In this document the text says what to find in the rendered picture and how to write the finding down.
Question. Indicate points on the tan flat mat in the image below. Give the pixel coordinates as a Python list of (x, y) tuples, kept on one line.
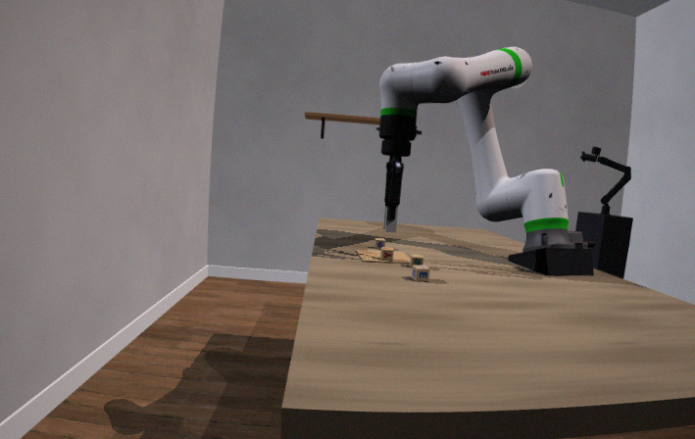
[(374, 257)]

